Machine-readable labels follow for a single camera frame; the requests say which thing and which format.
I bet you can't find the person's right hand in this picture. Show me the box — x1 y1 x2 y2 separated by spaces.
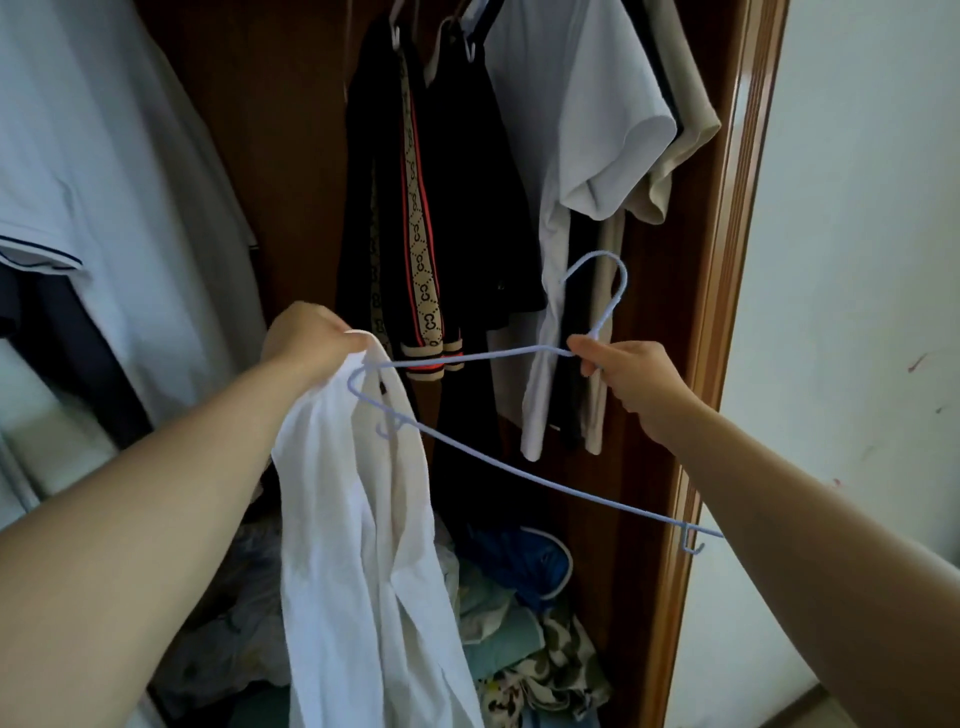
567 335 703 451

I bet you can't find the person's left hand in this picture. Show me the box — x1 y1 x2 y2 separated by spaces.
260 301 373 391

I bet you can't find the black trousers patterned stripe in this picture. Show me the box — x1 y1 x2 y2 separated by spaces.
335 14 466 384

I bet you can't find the person's left forearm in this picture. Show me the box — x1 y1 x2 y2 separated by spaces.
0 359 331 728

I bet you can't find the person's right forearm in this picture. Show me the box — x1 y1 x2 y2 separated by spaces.
659 404 960 728

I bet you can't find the navy bag white piping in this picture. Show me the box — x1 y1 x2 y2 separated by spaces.
461 524 575 610

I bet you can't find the black hanging garment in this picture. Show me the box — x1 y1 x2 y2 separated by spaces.
0 262 155 451

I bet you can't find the white shirt dark trim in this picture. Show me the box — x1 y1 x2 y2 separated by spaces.
0 0 268 511

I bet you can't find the teal folded cloth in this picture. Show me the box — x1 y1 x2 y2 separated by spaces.
457 562 547 682

